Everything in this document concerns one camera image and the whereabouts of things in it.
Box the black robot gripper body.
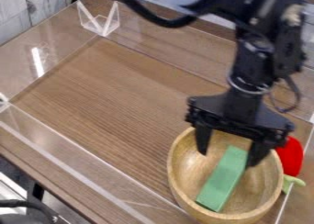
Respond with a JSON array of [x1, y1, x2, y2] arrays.
[[186, 90, 294, 148]]

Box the clear acrylic corner bracket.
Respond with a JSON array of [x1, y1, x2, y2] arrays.
[[76, 1, 120, 37]]

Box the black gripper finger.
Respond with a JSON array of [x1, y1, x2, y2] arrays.
[[247, 140, 274, 167], [195, 123, 212, 155]]

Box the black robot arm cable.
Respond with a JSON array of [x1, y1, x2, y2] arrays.
[[110, 0, 206, 29]]

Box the green rectangular block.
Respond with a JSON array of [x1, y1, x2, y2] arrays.
[[195, 145, 247, 212]]

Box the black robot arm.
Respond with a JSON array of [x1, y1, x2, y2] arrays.
[[184, 0, 306, 167]]

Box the red plush strawberry toy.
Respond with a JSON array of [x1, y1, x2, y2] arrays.
[[275, 136, 306, 194]]

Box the black cable under table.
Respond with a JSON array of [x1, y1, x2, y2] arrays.
[[0, 199, 59, 224]]

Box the brown wooden bowl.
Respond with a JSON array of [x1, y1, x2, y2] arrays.
[[167, 128, 283, 224]]

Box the black metal table bracket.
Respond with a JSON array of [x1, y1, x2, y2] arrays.
[[24, 181, 71, 224]]

